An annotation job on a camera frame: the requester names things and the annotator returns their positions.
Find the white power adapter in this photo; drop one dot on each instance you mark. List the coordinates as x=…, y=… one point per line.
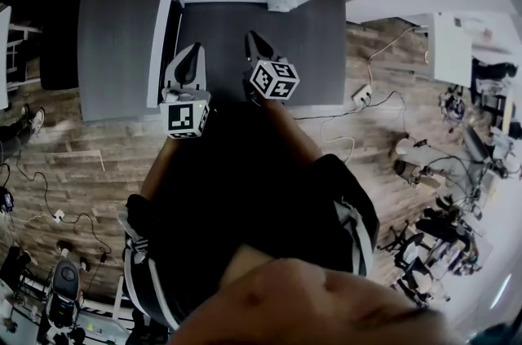
x=59, y=216

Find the black swivel chair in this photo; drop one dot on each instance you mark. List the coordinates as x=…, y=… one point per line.
x=408, y=253

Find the person's right forearm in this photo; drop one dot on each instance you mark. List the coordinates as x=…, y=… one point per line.
x=293, y=131

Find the white desk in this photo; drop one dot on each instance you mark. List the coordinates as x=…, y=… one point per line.
x=452, y=49

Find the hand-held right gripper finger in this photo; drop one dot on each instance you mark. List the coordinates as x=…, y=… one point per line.
x=269, y=54
x=253, y=49

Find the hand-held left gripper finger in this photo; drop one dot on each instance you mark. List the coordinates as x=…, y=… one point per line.
x=173, y=74
x=200, y=74

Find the black handheld screen device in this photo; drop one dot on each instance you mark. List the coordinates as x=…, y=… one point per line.
x=6, y=201

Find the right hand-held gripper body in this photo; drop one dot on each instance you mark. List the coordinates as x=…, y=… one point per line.
x=273, y=80

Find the person's face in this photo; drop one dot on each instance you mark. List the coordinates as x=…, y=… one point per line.
x=306, y=302

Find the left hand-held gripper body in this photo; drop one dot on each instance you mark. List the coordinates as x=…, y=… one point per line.
x=181, y=118

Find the person's black striped shirt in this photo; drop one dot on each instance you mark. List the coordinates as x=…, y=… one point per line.
x=236, y=192

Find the white side table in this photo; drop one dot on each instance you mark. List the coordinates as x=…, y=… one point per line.
x=4, y=58

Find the grey oval machine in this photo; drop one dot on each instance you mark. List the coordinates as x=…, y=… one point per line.
x=65, y=276

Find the black high-back office chair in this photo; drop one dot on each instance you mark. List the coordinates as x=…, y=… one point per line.
x=57, y=29

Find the white power strip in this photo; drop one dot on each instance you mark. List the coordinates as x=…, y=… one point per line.
x=362, y=94

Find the person's left forearm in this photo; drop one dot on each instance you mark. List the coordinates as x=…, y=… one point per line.
x=159, y=168

